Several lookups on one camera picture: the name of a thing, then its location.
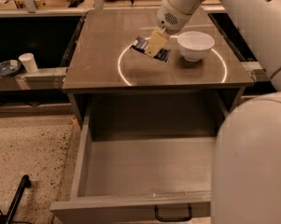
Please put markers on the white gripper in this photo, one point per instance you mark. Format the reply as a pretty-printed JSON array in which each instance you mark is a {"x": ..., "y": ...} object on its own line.
[{"x": 170, "y": 17}]

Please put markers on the dark blue rxbar wrapper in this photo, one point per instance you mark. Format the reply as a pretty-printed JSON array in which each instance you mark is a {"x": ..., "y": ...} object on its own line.
[{"x": 140, "y": 44}]

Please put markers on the grey top drawer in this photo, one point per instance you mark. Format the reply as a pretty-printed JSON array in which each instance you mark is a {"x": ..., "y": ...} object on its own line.
[{"x": 138, "y": 151}]

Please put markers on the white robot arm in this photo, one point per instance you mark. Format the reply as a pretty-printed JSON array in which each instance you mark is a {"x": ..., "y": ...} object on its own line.
[{"x": 246, "y": 169}]

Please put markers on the grey cabinet with counter top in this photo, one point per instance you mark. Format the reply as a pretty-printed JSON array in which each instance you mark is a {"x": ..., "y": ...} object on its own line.
[{"x": 105, "y": 62}]

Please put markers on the white ceramic bowl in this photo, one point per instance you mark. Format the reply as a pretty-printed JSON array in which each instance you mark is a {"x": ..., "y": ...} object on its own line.
[{"x": 194, "y": 45}]

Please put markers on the grey side shelf ledge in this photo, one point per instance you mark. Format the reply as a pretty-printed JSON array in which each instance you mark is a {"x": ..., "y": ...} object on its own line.
[{"x": 43, "y": 79}]

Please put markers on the white paper cup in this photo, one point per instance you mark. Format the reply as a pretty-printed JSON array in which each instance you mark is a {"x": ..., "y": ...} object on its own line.
[{"x": 28, "y": 61}]

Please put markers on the dark blue plate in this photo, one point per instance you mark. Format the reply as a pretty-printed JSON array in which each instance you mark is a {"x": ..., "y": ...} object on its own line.
[{"x": 9, "y": 68}]

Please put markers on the black pole on floor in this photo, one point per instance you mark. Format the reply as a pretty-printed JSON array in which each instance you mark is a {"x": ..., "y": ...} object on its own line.
[{"x": 8, "y": 217}]

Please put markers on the black drawer handle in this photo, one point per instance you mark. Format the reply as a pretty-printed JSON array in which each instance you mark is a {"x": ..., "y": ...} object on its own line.
[{"x": 173, "y": 214}]

